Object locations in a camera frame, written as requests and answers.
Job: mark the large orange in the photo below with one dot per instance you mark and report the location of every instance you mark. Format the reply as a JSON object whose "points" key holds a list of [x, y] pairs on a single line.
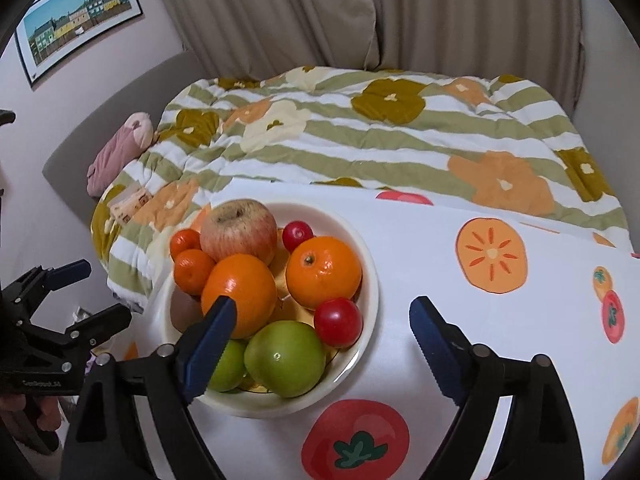
{"points": [[245, 285]]}

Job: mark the cream bowl with duck print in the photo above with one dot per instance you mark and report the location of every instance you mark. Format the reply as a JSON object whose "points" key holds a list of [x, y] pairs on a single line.
{"points": [[350, 240]]}

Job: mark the medium mandarin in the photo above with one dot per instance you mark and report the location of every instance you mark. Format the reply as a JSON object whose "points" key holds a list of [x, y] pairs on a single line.
{"points": [[192, 272]]}

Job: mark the small mandarin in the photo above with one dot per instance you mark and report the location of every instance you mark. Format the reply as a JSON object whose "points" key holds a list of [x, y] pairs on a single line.
{"points": [[184, 242]]}

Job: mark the grey upholstered headboard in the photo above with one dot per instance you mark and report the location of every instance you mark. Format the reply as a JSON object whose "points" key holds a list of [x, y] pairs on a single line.
{"points": [[100, 125]]}

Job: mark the red cherry tomato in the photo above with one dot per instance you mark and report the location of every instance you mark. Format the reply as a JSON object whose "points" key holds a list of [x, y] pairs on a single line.
{"points": [[297, 236], [338, 322]]}

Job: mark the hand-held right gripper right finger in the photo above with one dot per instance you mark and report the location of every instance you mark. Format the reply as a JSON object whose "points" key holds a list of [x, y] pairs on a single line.
{"points": [[435, 345]]}

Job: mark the orange with stem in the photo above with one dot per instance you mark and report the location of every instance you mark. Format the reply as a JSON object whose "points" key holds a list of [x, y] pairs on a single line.
{"points": [[325, 272]]}

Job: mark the red-yellow apple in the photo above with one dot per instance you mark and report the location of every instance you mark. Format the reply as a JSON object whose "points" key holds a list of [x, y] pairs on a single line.
{"points": [[237, 232]]}

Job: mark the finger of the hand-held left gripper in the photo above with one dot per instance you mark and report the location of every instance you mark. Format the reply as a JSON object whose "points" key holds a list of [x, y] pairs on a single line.
{"points": [[70, 270], [100, 322]]}

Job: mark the pink plush toy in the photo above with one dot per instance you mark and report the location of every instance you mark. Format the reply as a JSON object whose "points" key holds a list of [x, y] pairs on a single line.
{"points": [[120, 155]]}

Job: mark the large green apple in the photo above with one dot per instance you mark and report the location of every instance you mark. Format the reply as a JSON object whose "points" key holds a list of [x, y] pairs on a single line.
{"points": [[285, 360]]}

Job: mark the white fruit-print tablecloth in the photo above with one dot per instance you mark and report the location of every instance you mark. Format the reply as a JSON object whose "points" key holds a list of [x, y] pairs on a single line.
{"points": [[425, 260]]}

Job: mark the framed wall poster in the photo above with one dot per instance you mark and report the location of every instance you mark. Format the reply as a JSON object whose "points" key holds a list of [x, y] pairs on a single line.
{"points": [[75, 20]]}

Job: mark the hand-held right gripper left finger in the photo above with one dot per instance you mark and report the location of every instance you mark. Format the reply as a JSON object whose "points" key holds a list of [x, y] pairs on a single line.
{"points": [[210, 350]]}

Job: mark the beige pillow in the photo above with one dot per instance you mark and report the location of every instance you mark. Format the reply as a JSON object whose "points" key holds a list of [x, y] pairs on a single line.
{"points": [[300, 10]]}

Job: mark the brown kiwi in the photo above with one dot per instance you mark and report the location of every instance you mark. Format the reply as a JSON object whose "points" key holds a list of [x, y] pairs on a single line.
{"points": [[182, 312]]}

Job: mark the small printed packet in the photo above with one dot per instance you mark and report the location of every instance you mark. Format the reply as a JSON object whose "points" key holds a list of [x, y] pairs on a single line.
{"points": [[130, 204]]}

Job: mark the small green apple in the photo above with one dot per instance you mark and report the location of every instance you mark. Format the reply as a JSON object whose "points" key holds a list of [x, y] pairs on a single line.
{"points": [[227, 370]]}

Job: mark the person's left hand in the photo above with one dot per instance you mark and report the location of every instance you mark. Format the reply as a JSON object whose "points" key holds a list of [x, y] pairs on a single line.
{"points": [[47, 415]]}

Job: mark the green striped floral quilt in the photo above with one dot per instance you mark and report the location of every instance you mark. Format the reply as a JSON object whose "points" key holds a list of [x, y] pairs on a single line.
{"points": [[400, 150]]}

